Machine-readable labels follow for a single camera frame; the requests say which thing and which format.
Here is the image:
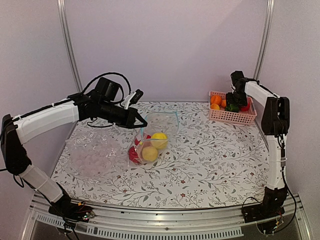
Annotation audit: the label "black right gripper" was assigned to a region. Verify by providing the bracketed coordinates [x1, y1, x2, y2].
[226, 90, 248, 107]

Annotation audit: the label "clear zip top bag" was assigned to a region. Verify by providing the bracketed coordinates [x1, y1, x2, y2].
[127, 111, 179, 165]

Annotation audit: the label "yellow toy lemon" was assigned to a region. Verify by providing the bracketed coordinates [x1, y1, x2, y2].
[142, 146, 159, 162]
[150, 132, 168, 150]

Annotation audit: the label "red toy pomegranate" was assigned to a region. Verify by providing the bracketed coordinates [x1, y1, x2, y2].
[128, 146, 140, 164]

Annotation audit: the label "red toy bell pepper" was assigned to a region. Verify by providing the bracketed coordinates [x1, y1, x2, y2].
[134, 134, 151, 146]

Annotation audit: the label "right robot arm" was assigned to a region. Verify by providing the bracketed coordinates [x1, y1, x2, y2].
[226, 70, 290, 218]

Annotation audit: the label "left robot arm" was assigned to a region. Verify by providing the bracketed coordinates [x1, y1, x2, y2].
[0, 73, 147, 217]

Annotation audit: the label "green toy pepper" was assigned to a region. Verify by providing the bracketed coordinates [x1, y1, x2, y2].
[225, 104, 240, 113]

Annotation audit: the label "pink toy peach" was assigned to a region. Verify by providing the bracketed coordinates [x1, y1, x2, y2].
[239, 97, 251, 112]

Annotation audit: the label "round orange toy fruit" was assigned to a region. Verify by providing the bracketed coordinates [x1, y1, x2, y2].
[210, 95, 223, 106]

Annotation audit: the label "pink plastic basket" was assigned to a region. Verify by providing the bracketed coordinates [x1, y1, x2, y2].
[208, 91, 258, 125]

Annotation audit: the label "floral tablecloth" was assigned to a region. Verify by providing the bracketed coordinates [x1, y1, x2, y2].
[52, 102, 284, 209]

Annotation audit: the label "crumpled clear plastic bags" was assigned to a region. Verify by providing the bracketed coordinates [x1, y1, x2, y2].
[64, 129, 128, 183]

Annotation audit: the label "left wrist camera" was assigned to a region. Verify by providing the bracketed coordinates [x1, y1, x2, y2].
[122, 89, 144, 110]

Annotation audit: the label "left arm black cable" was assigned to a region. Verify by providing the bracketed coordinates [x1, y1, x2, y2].
[82, 72, 133, 103]

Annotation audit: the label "right aluminium wall post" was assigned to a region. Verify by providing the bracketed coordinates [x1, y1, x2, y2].
[253, 0, 275, 80]

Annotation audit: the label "aluminium wall post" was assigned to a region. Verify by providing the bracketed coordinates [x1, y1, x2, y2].
[57, 0, 83, 92]
[253, 0, 275, 80]

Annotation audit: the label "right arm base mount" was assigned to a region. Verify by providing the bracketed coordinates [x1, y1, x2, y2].
[241, 196, 285, 223]

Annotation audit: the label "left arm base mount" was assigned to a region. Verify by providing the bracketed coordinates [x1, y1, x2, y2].
[48, 188, 95, 222]

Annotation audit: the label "aluminium table front rail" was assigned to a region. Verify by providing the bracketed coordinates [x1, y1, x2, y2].
[21, 194, 313, 240]

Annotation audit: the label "left aluminium wall post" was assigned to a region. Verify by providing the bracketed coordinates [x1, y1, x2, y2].
[57, 0, 83, 92]

